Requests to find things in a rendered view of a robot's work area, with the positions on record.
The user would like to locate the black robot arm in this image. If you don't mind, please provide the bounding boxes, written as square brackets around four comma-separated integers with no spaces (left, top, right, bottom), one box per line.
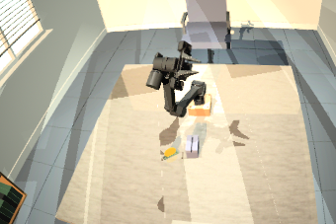
[146,52,208,118]

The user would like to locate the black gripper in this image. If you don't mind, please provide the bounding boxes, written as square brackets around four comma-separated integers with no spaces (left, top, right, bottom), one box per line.
[162,40,201,91]

